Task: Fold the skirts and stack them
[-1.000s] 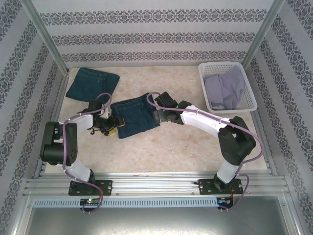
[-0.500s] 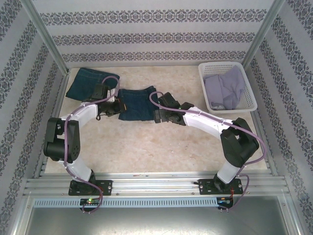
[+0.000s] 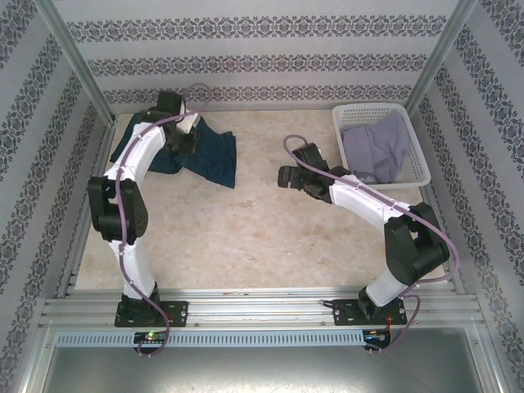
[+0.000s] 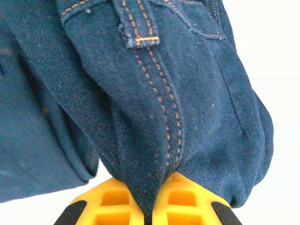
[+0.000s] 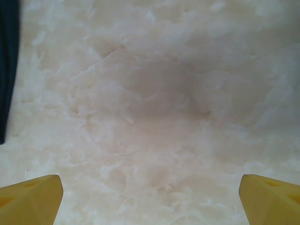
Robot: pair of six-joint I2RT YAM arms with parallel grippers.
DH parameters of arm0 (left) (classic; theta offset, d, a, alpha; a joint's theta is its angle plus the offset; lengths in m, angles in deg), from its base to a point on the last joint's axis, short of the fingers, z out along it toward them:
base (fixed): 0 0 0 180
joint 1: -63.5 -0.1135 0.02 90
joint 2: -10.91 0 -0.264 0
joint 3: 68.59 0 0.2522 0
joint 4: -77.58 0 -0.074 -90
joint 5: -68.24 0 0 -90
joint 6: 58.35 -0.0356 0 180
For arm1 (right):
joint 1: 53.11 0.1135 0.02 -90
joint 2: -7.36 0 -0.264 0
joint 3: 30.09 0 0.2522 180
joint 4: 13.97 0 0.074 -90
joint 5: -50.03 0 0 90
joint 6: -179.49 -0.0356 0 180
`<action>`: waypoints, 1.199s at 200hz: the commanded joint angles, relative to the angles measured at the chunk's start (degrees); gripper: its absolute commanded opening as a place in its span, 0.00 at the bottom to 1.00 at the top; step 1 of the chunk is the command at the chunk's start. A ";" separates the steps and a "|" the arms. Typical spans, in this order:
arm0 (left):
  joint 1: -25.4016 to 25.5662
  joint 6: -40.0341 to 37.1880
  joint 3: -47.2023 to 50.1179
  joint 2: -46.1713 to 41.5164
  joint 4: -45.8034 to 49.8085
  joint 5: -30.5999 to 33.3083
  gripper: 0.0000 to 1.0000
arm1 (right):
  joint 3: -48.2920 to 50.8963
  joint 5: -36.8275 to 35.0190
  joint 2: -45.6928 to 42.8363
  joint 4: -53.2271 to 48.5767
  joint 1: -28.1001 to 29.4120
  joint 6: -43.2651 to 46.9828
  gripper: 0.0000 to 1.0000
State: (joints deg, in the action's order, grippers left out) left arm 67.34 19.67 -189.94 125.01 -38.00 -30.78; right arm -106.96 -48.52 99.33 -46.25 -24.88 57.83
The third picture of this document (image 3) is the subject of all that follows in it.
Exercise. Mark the lavender skirt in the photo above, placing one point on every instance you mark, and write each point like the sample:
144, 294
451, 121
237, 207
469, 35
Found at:
380, 147

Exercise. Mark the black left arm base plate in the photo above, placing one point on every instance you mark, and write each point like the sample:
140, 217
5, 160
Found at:
178, 313

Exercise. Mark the buttoned dark denim skirt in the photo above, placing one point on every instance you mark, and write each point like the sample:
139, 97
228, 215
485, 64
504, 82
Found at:
213, 155

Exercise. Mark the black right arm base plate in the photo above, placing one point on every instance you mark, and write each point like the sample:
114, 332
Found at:
344, 313

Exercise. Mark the aluminium cross rail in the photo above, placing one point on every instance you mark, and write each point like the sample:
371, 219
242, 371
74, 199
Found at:
254, 307

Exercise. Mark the small circuit board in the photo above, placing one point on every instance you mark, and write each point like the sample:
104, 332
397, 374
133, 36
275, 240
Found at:
149, 337
376, 335

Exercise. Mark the grey metal sheet panel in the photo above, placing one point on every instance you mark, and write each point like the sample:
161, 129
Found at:
262, 372

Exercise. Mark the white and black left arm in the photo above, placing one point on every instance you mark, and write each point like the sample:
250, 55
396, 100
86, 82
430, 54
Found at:
141, 270

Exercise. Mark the white plastic mesh basket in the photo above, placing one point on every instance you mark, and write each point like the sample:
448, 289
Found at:
421, 168

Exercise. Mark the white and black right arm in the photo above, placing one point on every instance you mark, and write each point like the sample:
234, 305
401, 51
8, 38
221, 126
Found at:
368, 200

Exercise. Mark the aluminium frame post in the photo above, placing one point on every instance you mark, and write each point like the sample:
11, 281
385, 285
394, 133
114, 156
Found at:
440, 57
82, 65

